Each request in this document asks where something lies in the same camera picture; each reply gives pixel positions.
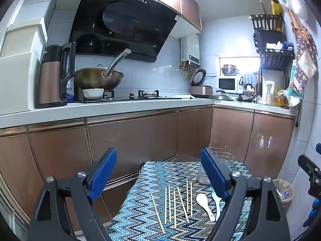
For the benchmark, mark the black shelf rack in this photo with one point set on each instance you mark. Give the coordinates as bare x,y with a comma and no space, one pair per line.
275,60

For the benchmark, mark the clear spray bottle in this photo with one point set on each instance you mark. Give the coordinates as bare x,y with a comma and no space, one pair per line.
269,96

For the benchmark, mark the orange detergent bottle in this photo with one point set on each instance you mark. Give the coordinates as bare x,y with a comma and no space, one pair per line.
279,100

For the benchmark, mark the blue grey cloth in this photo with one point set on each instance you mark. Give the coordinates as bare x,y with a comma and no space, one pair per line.
250,79

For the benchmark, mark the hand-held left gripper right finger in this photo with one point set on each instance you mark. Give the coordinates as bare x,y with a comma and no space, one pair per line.
213,175

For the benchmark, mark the copper lower cabinets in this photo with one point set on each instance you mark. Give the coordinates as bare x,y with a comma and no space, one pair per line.
125,140

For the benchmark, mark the zigzag patterned cloth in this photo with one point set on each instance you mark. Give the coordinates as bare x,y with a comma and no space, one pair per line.
140,205

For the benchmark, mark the yellow film roll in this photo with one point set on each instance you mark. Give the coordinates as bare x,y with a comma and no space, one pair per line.
276,10

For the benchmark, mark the copper electric kettle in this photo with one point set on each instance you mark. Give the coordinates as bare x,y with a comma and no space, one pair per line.
50,80

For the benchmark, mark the white rag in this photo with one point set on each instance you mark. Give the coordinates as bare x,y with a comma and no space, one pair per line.
274,46

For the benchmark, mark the teal printed bag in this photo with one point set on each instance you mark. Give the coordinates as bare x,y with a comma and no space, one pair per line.
294,87

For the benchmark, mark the stacked steel bowls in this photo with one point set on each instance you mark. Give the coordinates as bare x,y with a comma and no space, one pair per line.
229,70

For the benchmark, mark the white appliance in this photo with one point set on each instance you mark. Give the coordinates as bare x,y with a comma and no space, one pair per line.
17,75

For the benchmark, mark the steel wok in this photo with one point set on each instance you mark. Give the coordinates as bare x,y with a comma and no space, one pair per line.
97,79

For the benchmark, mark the white plastic bag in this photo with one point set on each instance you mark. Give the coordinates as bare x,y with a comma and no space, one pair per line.
293,100

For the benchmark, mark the brown floral apron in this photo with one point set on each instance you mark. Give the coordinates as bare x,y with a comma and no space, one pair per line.
304,52

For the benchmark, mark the wicker waste basket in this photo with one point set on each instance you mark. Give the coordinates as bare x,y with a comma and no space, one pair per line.
283,192

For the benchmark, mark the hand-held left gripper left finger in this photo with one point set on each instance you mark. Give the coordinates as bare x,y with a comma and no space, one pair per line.
102,175

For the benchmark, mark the wooden stick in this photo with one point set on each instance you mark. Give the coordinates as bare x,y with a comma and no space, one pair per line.
263,7

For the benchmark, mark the black range hood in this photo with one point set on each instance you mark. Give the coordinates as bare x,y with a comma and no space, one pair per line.
125,25

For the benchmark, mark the copper rice cooker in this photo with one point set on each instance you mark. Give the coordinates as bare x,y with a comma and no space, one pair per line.
200,90

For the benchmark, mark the white water heater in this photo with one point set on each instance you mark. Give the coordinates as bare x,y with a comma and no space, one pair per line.
190,47

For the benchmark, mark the white bowl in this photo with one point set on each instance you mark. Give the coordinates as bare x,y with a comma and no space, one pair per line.
93,93

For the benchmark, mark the blue rag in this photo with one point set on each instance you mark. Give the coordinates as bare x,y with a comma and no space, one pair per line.
288,45

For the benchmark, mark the hanging white plastic bags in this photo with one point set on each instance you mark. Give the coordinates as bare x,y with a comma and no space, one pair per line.
296,2

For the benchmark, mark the blue white salt bag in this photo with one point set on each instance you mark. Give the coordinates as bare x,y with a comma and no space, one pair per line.
70,90

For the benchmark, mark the white rice spoon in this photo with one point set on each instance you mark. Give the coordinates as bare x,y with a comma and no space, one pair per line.
217,203
202,199

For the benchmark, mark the white kitchen countertop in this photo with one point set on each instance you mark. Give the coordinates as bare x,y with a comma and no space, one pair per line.
100,108

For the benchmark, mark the steel pot lid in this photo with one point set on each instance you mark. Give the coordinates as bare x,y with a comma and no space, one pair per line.
220,96

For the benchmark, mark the group of wooden chopsticks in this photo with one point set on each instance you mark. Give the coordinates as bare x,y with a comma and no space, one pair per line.
170,205

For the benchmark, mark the white microwave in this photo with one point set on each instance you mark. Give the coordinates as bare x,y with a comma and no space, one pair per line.
225,84

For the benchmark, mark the kitchen window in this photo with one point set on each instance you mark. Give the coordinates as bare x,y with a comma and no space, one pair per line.
245,65

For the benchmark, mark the yellow pipe valves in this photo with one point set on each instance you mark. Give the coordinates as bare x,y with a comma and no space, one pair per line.
186,67

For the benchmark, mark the person's right hand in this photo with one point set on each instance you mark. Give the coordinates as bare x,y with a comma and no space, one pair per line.
314,209

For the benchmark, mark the white cloth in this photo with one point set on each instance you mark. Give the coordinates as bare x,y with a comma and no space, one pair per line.
183,96

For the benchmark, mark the black pan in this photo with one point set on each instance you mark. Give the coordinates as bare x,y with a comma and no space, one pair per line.
247,98

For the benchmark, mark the black gas stove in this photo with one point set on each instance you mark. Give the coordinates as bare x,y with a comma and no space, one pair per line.
125,99

